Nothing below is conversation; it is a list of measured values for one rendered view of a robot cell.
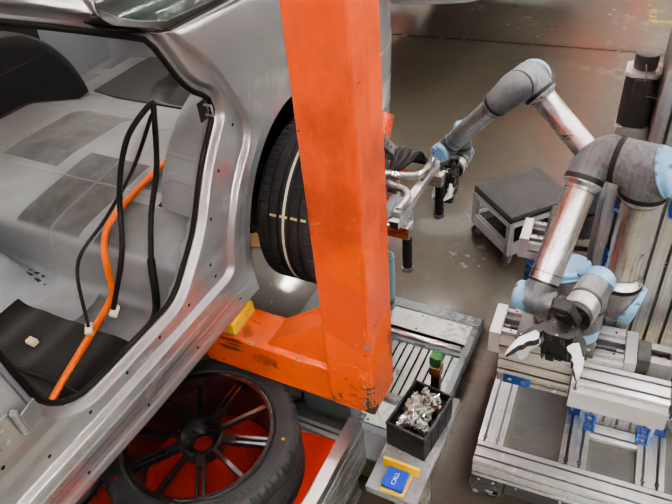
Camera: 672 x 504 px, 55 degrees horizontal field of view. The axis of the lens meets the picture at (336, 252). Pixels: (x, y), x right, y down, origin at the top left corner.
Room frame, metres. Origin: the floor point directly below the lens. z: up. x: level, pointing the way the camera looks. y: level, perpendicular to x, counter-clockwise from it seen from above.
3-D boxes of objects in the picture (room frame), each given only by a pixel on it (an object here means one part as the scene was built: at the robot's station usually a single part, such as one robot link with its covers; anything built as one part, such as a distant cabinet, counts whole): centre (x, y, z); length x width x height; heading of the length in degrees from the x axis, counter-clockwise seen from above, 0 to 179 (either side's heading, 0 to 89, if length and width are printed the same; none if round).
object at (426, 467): (1.25, -0.19, 0.44); 0.43 x 0.17 x 0.03; 150
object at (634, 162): (1.28, -0.76, 1.19); 0.15 x 0.12 x 0.55; 49
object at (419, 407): (1.29, -0.22, 0.51); 0.20 x 0.14 x 0.13; 143
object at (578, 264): (1.36, -0.66, 0.98); 0.13 x 0.12 x 0.14; 49
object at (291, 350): (1.59, 0.25, 0.69); 0.52 x 0.17 x 0.35; 60
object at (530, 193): (2.75, -1.00, 0.17); 0.43 x 0.36 x 0.34; 108
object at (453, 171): (2.18, -0.49, 0.86); 0.12 x 0.08 x 0.09; 151
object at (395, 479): (1.10, -0.11, 0.47); 0.07 x 0.07 x 0.02; 60
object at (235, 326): (1.67, 0.40, 0.71); 0.14 x 0.14 x 0.05; 60
